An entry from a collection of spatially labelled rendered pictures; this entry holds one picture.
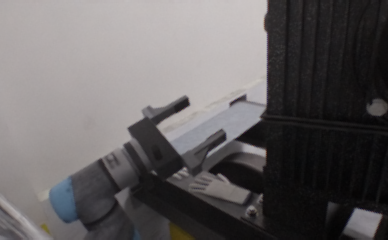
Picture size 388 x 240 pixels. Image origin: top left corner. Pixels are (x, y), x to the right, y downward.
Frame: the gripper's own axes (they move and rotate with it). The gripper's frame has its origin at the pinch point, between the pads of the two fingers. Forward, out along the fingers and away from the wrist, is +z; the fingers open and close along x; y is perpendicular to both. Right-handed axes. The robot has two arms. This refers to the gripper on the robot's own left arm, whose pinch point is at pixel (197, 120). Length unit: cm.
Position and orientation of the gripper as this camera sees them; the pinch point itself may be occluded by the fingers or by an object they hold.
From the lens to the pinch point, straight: 59.5
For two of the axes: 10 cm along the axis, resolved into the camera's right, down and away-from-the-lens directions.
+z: 8.1, -5.0, 3.0
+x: -5.6, -5.5, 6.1
